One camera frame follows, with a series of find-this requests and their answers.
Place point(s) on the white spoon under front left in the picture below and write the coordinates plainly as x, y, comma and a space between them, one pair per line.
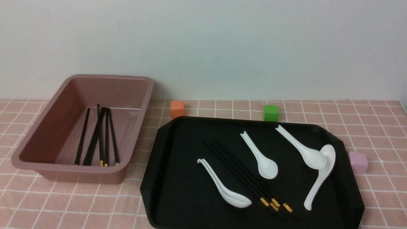
211, 173

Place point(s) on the black chopstick bin leftmost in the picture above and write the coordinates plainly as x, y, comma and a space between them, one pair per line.
82, 137

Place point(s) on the black chopstick bin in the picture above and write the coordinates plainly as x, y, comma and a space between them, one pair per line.
115, 148
82, 137
106, 153
91, 148
100, 138

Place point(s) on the green cube block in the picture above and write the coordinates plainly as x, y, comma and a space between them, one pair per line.
271, 113

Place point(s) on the white spoon back right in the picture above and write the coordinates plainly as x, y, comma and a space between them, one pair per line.
312, 158

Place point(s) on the black chopstick bin rightmost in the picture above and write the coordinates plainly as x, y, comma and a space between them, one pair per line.
115, 148

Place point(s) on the pink checkered tablecloth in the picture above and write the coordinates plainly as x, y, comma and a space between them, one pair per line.
29, 201

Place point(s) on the pink plastic bin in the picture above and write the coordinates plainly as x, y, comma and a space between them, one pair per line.
50, 146

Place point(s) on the white spoon centre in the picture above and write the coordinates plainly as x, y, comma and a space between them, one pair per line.
267, 168

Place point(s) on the orange cube block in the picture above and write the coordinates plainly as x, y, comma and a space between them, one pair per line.
177, 109

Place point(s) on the black plastic tray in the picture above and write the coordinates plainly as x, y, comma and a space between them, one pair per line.
178, 193

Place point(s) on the white spoon far right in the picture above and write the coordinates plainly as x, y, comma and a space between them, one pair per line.
330, 155

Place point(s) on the pink cube block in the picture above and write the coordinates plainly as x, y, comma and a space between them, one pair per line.
358, 161

